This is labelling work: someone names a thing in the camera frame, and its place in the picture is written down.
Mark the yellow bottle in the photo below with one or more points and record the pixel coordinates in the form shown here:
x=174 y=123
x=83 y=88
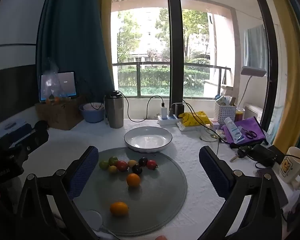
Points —
x=240 y=113

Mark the white bear print mug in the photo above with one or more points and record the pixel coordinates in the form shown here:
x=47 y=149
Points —
x=291 y=167

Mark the black key fob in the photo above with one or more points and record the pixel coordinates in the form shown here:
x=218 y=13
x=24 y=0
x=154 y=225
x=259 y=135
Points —
x=41 y=125

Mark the red cherry tomato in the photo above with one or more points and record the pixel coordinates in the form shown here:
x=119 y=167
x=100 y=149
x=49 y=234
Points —
x=122 y=166
x=151 y=164

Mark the baby bottle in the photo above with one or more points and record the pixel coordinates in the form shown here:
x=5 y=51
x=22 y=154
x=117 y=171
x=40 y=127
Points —
x=218 y=97

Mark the white desk lamp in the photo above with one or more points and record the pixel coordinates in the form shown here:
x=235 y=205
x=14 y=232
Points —
x=253 y=71

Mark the white charger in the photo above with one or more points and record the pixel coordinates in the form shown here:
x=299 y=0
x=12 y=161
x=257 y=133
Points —
x=163 y=110

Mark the black scissors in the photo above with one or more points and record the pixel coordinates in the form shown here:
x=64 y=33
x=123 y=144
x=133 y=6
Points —
x=250 y=133

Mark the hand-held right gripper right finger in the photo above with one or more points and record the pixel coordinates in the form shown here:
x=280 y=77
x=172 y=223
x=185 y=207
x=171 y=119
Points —
x=215 y=172

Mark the black power adapter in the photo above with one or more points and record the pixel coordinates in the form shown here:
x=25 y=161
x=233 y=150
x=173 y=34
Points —
x=179 y=109

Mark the white round object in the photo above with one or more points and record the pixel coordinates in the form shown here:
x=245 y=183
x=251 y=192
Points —
x=92 y=220

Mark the black window post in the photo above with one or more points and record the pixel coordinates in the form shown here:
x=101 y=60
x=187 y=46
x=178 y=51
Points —
x=175 y=42

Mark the teal curtain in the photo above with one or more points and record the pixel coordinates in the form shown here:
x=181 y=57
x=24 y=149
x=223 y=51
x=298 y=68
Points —
x=72 y=30

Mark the yellow duck print bag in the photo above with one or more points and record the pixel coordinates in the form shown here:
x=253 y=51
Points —
x=195 y=118

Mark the keys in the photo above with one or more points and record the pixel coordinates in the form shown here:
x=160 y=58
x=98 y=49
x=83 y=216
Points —
x=241 y=152

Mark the green plum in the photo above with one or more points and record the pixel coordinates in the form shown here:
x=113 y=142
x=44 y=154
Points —
x=103 y=165
x=113 y=160

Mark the small pink white box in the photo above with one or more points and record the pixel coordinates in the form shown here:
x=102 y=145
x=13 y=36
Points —
x=214 y=125

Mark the black device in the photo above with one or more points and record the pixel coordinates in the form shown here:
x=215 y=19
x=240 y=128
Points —
x=265 y=153

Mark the yellow curtain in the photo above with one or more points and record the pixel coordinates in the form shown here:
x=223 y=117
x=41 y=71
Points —
x=287 y=67
x=105 y=5

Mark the white tube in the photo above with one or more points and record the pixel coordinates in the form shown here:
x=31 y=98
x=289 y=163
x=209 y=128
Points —
x=233 y=130

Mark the yellow-brown fruit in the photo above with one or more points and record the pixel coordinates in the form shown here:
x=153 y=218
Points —
x=132 y=163

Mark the balcony railing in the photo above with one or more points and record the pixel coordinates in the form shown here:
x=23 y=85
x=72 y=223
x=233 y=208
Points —
x=152 y=66

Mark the stainless steel tumbler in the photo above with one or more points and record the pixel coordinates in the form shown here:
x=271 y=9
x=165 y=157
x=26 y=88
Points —
x=114 y=110

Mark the white plate with dark rim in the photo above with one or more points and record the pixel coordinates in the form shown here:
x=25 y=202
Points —
x=148 y=140

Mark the purple pouch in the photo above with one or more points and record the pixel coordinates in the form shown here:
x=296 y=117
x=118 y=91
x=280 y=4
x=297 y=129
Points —
x=255 y=125

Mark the oblong orange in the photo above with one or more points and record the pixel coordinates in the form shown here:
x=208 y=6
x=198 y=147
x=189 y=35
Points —
x=119 y=208

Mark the cardboard box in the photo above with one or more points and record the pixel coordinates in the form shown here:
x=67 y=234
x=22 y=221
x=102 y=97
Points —
x=60 y=115

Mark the white power strip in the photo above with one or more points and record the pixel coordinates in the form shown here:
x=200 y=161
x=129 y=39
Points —
x=167 y=120

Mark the small yellow fruit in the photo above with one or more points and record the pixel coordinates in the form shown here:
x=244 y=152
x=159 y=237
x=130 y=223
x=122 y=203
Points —
x=112 y=169

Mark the white tissue pack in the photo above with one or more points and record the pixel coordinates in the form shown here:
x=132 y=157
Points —
x=190 y=127

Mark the blue bowl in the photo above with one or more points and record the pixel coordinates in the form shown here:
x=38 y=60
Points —
x=92 y=112

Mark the grey round placemat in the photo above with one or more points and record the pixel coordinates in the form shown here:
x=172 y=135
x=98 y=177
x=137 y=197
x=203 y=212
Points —
x=152 y=205

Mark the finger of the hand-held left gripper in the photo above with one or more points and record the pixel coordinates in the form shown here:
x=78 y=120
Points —
x=36 y=138

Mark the clear plastic bag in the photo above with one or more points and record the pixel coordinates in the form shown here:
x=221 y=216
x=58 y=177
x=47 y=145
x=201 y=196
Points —
x=51 y=80

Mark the dark cherry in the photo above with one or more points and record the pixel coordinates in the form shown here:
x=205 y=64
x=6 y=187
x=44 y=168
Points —
x=137 y=169
x=142 y=161

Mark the round orange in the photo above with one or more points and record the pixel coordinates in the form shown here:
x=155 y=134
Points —
x=133 y=180

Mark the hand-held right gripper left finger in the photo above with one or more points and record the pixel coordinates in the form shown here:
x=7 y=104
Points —
x=83 y=172

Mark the white plastic basket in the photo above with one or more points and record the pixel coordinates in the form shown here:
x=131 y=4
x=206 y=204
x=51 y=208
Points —
x=223 y=113

